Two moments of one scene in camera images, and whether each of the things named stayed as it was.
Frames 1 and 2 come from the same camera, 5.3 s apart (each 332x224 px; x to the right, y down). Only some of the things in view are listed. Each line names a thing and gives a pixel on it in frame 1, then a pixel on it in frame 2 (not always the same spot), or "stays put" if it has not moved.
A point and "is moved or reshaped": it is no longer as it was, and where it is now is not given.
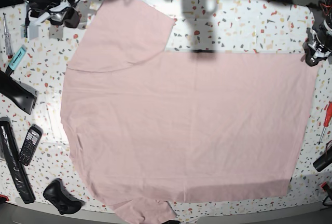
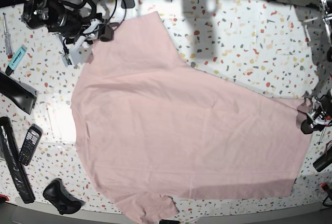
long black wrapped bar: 10,156 stays put
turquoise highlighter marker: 16,59 stays put
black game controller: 57,194 stays put
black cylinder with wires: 324,160 stays put
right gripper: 321,51 → 319,116
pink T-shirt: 145,127 is moved or reshaped
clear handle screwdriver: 8,40 stays put
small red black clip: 325,186 stays put
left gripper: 58,13 → 92,30
